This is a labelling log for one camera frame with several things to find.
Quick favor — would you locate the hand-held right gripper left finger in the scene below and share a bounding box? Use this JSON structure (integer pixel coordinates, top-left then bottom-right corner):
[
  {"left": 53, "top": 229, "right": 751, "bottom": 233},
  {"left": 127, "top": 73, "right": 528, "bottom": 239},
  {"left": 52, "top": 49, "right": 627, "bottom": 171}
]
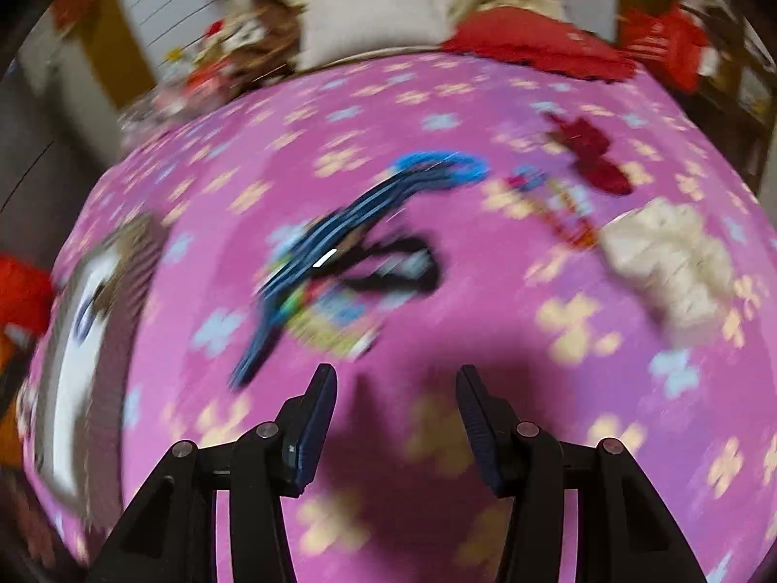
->
[{"left": 85, "top": 363, "right": 338, "bottom": 583}]

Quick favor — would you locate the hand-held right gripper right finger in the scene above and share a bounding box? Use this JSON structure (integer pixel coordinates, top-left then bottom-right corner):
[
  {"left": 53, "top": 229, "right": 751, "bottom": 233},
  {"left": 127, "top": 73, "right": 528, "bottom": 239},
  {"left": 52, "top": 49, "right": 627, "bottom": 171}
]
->
[{"left": 455, "top": 364, "right": 708, "bottom": 583}]

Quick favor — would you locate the multicolour spiral hair tie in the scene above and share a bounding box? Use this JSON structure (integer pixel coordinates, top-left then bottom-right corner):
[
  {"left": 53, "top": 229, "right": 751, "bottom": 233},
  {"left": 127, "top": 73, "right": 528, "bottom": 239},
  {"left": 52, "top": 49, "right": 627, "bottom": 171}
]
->
[{"left": 267, "top": 279, "right": 389, "bottom": 360}]

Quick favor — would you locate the black spiral hair tie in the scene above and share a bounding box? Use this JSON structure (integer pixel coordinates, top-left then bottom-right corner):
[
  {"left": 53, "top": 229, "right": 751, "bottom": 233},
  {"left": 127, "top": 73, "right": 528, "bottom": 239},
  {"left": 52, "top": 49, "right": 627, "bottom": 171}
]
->
[{"left": 316, "top": 234, "right": 442, "bottom": 306}]

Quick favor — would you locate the blue striped headband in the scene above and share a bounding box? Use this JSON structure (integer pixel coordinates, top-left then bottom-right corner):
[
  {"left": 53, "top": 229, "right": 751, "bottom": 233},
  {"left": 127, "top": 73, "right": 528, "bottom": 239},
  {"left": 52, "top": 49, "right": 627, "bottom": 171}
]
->
[{"left": 227, "top": 167, "right": 450, "bottom": 390}]

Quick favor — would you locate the colourful flower bead bracelet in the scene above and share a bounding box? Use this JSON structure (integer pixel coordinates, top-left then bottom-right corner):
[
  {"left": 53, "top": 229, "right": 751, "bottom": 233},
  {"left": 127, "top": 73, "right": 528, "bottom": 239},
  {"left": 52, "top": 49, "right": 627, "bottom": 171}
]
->
[{"left": 506, "top": 167, "right": 601, "bottom": 251}]

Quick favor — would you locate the white box with striped rim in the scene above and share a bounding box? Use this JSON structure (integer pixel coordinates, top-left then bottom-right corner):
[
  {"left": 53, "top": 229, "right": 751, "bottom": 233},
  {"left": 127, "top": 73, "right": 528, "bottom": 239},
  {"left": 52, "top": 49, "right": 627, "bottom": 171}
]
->
[{"left": 30, "top": 212, "right": 165, "bottom": 517}]

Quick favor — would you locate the cream mesh scrunchie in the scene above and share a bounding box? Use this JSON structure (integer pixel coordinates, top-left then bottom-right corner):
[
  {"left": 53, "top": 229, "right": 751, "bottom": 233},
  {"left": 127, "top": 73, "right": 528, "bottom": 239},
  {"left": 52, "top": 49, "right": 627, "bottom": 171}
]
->
[{"left": 600, "top": 196, "right": 740, "bottom": 348}]

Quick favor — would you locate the blue spiral hair tie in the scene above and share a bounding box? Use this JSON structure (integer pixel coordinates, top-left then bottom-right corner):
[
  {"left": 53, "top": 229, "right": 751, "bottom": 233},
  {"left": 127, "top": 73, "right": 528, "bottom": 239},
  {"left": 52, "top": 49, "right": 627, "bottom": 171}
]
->
[{"left": 391, "top": 151, "right": 491, "bottom": 190}]

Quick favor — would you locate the dark red scrunchie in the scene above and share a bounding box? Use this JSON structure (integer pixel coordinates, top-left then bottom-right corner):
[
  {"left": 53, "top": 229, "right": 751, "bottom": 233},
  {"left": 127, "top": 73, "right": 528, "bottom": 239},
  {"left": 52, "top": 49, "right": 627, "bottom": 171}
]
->
[{"left": 545, "top": 112, "right": 633, "bottom": 196}]

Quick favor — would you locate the pink flowered bedsheet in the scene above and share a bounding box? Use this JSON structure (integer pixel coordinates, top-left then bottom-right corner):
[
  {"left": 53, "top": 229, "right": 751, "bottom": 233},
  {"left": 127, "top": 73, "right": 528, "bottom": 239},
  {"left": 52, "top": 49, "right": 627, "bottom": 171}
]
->
[{"left": 24, "top": 51, "right": 777, "bottom": 583}]

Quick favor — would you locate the clear plastic bag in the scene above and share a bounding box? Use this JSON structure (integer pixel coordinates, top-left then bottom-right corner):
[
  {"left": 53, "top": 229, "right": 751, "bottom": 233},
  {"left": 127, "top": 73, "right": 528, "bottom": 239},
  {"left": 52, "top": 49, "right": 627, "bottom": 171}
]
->
[{"left": 120, "top": 80, "right": 204, "bottom": 130}]

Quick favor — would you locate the red plastic packet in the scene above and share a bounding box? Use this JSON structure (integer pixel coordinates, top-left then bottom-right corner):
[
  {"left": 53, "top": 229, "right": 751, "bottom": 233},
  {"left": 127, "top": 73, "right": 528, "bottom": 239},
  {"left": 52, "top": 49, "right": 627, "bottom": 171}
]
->
[{"left": 184, "top": 61, "right": 239, "bottom": 99}]

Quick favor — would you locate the red cloth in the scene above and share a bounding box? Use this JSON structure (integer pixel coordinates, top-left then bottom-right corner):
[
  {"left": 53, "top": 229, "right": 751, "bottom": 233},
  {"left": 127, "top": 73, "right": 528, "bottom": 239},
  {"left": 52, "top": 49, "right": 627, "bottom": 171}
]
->
[{"left": 442, "top": 6, "right": 640, "bottom": 84}]

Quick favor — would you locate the dark wooden furniture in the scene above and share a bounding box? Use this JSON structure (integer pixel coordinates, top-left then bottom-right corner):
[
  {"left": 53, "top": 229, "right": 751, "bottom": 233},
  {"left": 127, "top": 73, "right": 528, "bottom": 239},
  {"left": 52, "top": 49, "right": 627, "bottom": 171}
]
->
[{"left": 692, "top": 0, "right": 777, "bottom": 190}]

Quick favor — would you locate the red and white plush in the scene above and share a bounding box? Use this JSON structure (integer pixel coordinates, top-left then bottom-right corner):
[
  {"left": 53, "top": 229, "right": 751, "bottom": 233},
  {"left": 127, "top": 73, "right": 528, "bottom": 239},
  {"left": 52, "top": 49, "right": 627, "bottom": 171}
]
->
[{"left": 202, "top": 17, "right": 269, "bottom": 63}]

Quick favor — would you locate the white pillow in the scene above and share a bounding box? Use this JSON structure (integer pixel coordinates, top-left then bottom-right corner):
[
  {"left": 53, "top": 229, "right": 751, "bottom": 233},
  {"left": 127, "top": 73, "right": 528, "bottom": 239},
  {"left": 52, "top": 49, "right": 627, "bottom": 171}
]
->
[{"left": 297, "top": 0, "right": 455, "bottom": 72}]

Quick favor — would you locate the brown wooden panel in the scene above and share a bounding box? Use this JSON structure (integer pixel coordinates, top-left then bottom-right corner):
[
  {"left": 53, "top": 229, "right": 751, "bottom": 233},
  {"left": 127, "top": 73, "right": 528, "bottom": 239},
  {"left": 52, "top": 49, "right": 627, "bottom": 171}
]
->
[{"left": 78, "top": 0, "right": 155, "bottom": 99}]

